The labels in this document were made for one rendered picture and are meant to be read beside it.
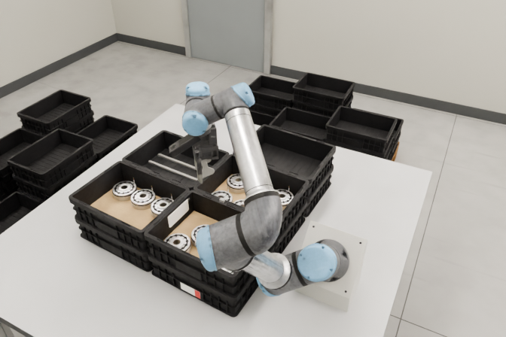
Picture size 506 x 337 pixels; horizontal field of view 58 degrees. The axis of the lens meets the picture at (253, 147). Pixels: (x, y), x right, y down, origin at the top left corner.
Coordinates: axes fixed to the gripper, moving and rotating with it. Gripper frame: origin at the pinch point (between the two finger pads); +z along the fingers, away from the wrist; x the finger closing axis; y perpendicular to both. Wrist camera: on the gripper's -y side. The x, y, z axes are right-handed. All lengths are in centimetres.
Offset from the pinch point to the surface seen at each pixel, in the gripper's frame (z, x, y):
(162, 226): 24.1, 2.9, -15.0
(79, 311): 44, -13, -48
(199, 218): 30.7, 11.1, 0.2
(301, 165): 31, 36, 53
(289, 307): 44, -29, 27
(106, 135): 76, 159, -48
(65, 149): 65, 131, -71
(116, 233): 28.5, 8.1, -32.8
